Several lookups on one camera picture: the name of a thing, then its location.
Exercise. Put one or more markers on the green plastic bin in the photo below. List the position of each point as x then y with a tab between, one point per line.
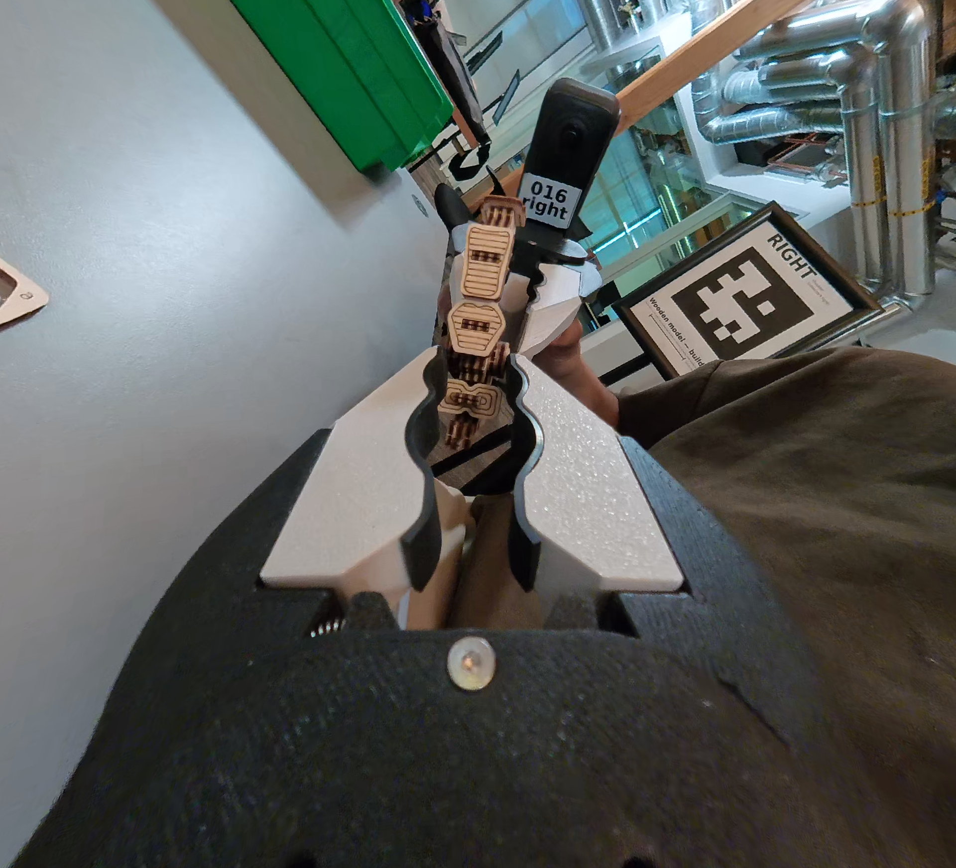
321	24

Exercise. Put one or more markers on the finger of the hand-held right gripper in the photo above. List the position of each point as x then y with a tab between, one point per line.
453	263
560	300

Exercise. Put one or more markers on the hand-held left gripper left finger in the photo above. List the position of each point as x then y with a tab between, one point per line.
351	495

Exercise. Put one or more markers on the punched-out wooden sheet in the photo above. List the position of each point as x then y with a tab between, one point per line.
19	297

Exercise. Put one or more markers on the dark cloth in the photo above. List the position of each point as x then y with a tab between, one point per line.
452	76

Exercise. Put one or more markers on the framed marker sign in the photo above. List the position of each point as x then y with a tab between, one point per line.
747	293

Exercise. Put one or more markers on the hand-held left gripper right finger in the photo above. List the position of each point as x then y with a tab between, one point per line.
597	502

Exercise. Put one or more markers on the silver ventilation ducts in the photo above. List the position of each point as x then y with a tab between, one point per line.
889	62

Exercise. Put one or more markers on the wooden beam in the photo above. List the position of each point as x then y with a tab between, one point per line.
747	17

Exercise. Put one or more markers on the person's right hand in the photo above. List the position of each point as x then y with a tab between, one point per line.
579	371

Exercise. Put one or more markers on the grey desk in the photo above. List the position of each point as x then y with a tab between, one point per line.
187	248

